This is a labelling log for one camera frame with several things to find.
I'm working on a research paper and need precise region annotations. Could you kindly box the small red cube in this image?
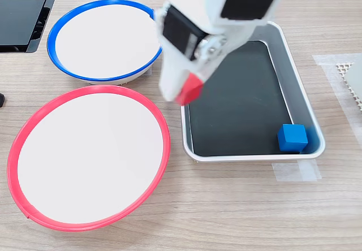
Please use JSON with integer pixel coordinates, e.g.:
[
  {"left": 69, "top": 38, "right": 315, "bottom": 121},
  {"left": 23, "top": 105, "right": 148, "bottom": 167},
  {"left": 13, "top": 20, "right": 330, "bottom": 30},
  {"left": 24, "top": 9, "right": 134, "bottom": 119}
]
[{"left": 175, "top": 73, "right": 205, "bottom": 106}]

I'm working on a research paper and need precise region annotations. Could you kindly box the small blue cube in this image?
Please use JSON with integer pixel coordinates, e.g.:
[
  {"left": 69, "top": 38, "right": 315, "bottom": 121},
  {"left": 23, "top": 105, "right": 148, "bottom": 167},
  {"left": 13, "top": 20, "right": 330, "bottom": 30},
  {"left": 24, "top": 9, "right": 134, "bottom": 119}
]
[{"left": 277, "top": 123, "right": 309, "bottom": 153}]

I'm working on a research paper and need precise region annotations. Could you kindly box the steel tray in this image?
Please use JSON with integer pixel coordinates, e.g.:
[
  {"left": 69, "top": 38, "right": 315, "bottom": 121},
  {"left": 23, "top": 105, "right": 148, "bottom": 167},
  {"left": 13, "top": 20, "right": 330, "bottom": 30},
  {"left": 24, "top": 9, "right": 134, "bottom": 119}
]
[{"left": 180, "top": 20, "right": 326, "bottom": 162}]

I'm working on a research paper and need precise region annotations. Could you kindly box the black mat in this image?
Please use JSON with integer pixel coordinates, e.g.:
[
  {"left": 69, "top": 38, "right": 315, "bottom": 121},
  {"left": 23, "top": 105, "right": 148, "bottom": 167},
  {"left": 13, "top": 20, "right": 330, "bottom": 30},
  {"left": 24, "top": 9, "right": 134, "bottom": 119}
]
[{"left": 188, "top": 40, "right": 295, "bottom": 157}]

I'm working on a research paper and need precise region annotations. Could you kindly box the white plate blue rim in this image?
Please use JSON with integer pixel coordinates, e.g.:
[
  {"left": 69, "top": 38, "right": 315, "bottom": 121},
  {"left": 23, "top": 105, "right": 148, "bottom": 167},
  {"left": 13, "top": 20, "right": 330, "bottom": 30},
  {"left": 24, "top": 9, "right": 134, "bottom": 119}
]
[{"left": 46, "top": 0, "right": 164, "bottom": 86}]

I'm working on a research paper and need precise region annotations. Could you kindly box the white plate red rim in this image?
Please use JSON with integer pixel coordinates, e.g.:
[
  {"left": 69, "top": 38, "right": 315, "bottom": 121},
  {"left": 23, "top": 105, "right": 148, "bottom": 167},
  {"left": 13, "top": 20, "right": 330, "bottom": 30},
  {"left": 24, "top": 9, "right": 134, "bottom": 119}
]
[{"left": 6, "top": 84, "right": 171, "bottom": 233}]

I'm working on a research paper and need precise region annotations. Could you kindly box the pale perforated plate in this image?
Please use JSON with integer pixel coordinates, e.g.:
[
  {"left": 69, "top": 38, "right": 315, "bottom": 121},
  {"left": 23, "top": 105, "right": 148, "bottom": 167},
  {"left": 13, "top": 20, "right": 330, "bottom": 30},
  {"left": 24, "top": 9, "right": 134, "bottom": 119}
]
[{"left": 335, "top": 62, "right": 362, "bottom": 112}]

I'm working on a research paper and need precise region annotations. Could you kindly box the clear tape strip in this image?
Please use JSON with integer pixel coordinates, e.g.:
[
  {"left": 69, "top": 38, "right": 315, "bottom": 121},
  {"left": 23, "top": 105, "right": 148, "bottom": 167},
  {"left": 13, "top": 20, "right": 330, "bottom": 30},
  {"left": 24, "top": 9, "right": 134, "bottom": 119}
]
[{"left": 271, "top": 159, "right": 322, "bottom": 182}]

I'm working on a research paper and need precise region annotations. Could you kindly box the black flat device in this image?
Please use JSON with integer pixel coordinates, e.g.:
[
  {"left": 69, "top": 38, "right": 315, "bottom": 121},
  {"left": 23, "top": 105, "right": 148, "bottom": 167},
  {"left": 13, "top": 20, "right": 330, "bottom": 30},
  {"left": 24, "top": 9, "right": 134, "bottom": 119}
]
[{"left": 0, "top": 0, "right": 57, "bottom": 54}]

